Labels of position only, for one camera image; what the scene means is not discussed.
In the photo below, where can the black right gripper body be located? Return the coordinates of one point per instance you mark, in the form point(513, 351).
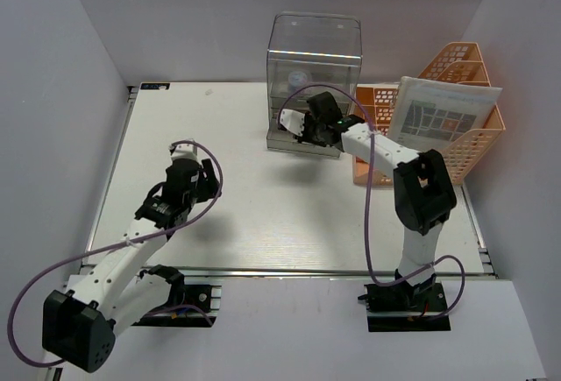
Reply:
point(312, 132)

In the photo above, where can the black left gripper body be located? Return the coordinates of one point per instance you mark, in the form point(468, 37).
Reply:
point(193, 195)

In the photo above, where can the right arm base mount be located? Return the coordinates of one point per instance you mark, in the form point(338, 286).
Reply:
point(389, 311)

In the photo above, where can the mesh document pouch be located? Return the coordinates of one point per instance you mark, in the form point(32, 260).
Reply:
point(433, 114)

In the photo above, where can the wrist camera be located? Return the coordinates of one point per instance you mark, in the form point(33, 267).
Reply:
point(292, 121)
point(183, 150)

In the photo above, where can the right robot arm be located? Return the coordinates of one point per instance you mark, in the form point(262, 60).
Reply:
point(423, 193)

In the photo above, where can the orange plastic file organizer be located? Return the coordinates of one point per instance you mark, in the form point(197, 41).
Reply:
point(458, 62)

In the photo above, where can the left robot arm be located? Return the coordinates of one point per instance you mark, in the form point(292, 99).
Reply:
point(82, 324)

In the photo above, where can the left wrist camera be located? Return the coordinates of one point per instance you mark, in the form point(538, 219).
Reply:
point(183, 150)

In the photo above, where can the clear acrylic drawer cabinet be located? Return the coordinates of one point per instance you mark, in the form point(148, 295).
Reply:
point(329, 48)

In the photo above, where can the black label sticker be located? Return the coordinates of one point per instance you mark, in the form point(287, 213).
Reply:
point(154, 86)

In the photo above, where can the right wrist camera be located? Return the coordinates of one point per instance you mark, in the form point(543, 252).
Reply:
point(292, 121)

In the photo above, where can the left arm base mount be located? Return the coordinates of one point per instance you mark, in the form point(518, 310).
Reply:
point(198, 307)

